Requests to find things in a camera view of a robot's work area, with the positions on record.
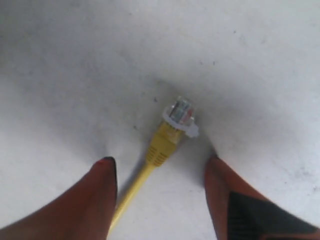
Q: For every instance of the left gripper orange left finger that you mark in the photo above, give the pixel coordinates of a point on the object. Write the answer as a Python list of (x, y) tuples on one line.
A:
[(83, 212)]

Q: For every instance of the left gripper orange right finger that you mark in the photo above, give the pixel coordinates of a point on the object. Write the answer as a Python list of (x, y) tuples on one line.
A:
[(239, 212)]

